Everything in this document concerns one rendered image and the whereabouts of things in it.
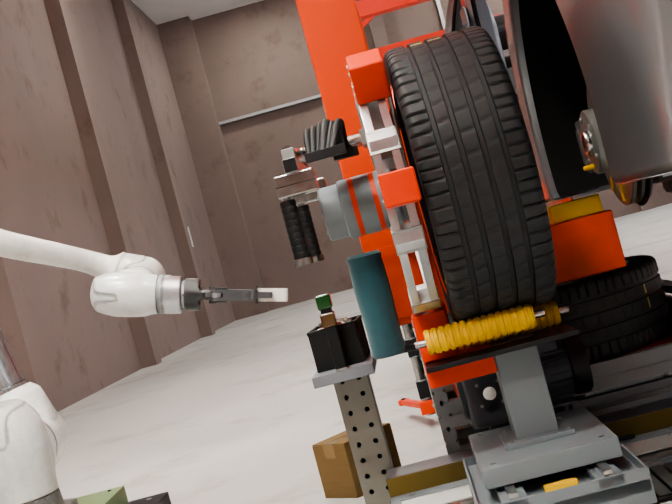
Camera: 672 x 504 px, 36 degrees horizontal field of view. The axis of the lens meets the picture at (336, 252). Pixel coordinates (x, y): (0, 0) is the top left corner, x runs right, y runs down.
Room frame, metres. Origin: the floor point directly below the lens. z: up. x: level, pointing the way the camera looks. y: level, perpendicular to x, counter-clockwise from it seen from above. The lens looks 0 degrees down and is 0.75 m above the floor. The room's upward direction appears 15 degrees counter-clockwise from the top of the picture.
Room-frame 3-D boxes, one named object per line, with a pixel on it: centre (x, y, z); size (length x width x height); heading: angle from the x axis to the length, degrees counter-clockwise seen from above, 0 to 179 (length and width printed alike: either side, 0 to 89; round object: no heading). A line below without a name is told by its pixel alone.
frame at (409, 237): (2.40, -0.17, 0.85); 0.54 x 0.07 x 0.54; 177
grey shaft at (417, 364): (4.05, -0.20, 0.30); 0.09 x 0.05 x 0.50; 177
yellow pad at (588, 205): (2.85, -0.66, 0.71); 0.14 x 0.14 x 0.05; 87
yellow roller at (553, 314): (2.39, -0.34, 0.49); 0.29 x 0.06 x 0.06; 87
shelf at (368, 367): (2.96, 0.05, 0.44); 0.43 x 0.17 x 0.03; 177
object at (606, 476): (2.36, -0.34, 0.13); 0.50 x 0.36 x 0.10; 177
